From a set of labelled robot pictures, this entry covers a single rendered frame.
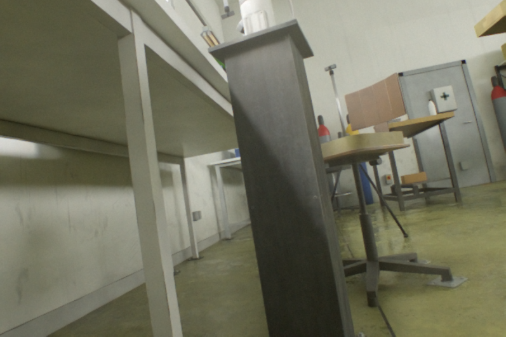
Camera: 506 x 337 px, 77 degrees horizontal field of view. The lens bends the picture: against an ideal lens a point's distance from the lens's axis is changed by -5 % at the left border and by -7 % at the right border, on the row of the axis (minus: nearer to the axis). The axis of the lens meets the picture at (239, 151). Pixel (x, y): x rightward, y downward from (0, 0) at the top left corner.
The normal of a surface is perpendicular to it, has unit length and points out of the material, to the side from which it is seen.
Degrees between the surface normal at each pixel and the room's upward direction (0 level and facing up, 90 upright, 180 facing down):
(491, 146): 90
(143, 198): 90
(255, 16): 90
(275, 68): 90
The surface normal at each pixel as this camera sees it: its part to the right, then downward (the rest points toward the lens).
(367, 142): 0.50, -0.20
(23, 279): 0.96, -0.18
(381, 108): -0.90, 0.09
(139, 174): -0.22, -0.10
